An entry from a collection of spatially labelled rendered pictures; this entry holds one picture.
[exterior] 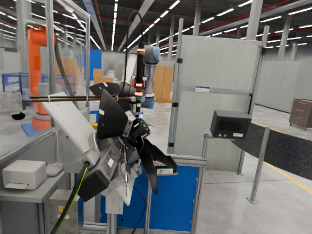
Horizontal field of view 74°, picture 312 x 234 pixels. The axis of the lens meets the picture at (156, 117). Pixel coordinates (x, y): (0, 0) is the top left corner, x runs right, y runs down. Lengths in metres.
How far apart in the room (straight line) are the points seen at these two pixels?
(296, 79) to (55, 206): 10.19
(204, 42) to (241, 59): 0.57
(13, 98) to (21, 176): 0.46
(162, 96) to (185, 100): 6.37
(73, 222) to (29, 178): 0.33
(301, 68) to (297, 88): 0.85
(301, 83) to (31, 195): 10.48
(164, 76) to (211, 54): 6.35
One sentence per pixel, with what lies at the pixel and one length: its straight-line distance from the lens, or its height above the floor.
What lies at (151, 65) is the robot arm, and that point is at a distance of 1.69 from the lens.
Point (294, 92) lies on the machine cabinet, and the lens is 10.66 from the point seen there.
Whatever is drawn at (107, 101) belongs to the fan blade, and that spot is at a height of 1.38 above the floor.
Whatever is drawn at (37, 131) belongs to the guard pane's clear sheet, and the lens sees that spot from 1.69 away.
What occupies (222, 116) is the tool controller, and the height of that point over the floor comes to 1.22.
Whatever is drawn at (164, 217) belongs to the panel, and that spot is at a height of 0.27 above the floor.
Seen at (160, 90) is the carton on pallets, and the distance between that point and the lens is 9.33.
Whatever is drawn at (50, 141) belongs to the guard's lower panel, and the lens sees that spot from 1.85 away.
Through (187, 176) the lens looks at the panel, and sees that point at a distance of 1.81.
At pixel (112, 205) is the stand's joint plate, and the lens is 1.29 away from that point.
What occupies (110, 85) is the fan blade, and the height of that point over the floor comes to 1.41.
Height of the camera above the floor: 1.54
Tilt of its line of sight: 14 degrees down
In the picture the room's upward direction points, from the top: 5 degrees clockwise
